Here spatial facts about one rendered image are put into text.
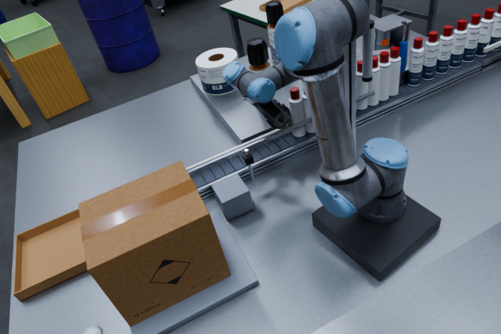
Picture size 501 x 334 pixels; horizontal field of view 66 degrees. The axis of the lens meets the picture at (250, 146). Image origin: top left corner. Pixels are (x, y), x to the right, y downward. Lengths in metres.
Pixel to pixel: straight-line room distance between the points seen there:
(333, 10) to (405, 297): 0.73
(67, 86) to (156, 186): 3.17
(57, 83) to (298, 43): 3.52
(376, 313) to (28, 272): 1.08
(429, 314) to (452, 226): 0.30
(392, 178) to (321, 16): 0.47
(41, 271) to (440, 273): 1.21
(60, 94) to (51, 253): 2.84
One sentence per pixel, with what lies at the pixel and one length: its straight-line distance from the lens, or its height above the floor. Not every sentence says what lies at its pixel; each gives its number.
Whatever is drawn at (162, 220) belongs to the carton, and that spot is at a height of 1.12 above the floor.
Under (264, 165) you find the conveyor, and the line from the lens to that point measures 1.43.
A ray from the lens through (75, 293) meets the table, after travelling 1.36.
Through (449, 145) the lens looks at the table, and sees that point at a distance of 1.56.
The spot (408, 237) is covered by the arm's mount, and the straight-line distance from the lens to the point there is 1.18.
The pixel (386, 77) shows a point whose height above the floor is 0.99.
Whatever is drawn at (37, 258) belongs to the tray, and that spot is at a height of 0.83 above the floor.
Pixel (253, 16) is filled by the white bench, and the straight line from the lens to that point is 2.91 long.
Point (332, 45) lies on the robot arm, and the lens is 0.83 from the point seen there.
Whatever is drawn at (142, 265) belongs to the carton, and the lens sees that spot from 1.00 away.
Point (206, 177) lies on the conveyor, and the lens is 1.41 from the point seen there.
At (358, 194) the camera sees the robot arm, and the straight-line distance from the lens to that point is 1.00.
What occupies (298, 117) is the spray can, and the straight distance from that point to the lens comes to 1.44.
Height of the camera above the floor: 1.81
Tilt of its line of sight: 38 degrees down
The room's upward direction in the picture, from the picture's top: 12 degrees counter-clockwise
